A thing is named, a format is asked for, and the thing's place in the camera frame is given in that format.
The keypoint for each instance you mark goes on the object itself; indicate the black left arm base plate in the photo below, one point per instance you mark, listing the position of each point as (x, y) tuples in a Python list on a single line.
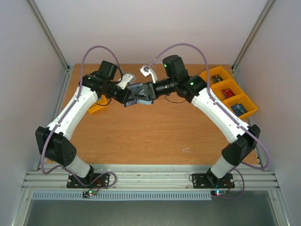
[(92, 180)]

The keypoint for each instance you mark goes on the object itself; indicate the yellow bin near right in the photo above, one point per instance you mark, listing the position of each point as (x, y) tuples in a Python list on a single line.
[(245, 101)]

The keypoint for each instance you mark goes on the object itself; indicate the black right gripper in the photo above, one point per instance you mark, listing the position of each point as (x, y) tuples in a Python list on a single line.
[(152, 91)]

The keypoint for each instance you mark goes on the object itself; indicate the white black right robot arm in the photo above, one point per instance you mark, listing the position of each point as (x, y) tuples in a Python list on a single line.
[(242, 138)]

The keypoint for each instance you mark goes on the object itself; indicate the red credit card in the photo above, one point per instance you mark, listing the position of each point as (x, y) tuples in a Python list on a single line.
[(228, 93)]

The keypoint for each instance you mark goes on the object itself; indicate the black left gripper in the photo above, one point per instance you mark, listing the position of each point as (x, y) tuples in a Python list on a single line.
[(122, 99)]

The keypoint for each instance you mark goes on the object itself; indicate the aluminium corner post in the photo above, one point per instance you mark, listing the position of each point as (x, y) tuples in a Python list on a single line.
[(255, 29), (34, 7)]

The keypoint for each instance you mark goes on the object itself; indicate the small circuit board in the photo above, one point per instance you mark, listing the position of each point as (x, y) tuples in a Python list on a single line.
[(89, 193), (218, 192)]

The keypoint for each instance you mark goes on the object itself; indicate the yellow bin far right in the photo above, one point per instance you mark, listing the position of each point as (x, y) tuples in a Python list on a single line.
[(218, 70)]

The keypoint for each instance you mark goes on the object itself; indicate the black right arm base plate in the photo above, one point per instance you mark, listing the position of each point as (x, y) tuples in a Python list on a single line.
[(200, 181)]

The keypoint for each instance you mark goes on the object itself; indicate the left aluminium corner post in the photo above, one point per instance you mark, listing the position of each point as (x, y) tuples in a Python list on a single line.
[(34, 7)]

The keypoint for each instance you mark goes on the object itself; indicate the aluminium rail base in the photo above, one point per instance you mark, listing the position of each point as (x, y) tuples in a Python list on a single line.
[(157, 177)]

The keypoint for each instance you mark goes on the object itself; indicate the blue leather card holder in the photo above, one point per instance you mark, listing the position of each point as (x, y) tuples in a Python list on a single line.
[(137, 101)]

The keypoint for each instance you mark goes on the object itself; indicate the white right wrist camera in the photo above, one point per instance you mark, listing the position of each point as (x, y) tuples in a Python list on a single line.
[(146, 71)]

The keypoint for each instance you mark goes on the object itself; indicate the right small circuit board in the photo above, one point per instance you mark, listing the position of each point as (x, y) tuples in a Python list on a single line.
[(218, 192)]

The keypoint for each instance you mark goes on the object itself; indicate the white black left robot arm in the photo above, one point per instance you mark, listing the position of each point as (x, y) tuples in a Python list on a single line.
[(54, 140)]

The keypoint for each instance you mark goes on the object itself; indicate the yellow bin left side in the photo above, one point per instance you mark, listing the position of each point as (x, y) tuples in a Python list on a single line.
[(101, 103)]

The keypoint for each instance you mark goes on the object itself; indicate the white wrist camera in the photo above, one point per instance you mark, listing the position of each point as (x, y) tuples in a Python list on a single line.
[(127, 79), (146, 71)]

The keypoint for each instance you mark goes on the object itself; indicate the grey slotted cable duct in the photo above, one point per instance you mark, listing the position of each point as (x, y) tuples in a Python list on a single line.
[(123, 196)]

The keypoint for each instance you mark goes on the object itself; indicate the black credit card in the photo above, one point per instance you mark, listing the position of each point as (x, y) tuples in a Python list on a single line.
[(216, 79)]

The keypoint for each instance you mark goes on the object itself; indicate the yellow bin middle right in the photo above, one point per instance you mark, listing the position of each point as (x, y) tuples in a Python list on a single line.
[(216, 88)]

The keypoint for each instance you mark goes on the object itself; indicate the right aluminium corner post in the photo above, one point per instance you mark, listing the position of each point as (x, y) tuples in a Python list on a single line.
[(255, 29)]

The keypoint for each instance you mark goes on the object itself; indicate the left small circuit board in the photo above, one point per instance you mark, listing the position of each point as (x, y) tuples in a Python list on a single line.
[(89, 193)]

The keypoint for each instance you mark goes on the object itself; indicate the blue credit card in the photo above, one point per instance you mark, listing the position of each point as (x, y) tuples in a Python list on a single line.
[(238, 109)]

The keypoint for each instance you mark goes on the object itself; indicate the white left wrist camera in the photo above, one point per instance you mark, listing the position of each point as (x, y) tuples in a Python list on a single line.
[(127, 79)]

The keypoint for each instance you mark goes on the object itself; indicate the yellow bin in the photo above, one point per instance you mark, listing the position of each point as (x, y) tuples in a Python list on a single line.
[(218, 70), (216, 88), (101, 103), (245, 101)]

